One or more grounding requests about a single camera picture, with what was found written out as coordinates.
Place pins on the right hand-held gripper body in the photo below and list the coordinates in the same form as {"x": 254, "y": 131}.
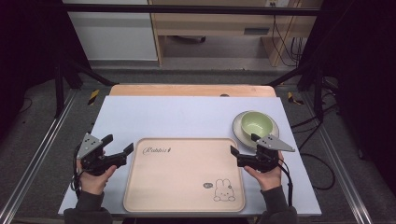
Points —
{"x": 271, "y": 143}

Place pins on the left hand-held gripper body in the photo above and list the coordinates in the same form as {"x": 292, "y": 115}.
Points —
{"x": 90, "y": 146}

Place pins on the person's right hand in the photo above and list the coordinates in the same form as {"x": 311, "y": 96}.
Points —
{"x": 270, "y": 179}

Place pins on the person's left hand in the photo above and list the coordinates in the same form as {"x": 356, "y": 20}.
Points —
{"x": 93, "y": 183}

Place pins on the green bowl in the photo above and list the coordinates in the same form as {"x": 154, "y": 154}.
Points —
{"x": 257, "y": 123}

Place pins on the grey plate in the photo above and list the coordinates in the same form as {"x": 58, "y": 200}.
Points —
{"x": 238, "y": 130}

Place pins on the yellow black tape piece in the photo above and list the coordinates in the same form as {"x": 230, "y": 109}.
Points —
{"x": 93, "y": 97}
{"x": 292, "y": 98}

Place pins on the white table mat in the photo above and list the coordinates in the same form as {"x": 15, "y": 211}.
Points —
{"x": 174, "y": 118}

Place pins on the beige tray with rabbit print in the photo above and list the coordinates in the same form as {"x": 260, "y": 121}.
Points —
{"x": 183, "y": 177}

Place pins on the black metal stand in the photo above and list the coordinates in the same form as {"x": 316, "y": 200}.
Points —
{"x": 317, "y": 90}
{"x": 59, "y": 90}

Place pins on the wooden table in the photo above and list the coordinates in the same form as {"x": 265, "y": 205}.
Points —
{"x": 186, "y": 90}

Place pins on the white cabinet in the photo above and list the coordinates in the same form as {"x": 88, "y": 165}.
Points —
{"x": 115, "y": 34}

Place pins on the black curtain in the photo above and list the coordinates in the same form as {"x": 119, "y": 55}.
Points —
{"x": 361, "y": 62}
{"x": 28, "y": 46}

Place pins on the wooden desk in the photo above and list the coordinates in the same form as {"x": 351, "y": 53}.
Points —
{"x": 214, "y": 26}

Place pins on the aluminium floor rail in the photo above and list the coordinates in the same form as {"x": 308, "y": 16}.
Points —
{"x": 34, "y": 155}
{"x": 339, "y": 161}

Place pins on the black frame bar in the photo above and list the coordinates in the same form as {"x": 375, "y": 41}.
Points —
{"x": 186, "y": 9}

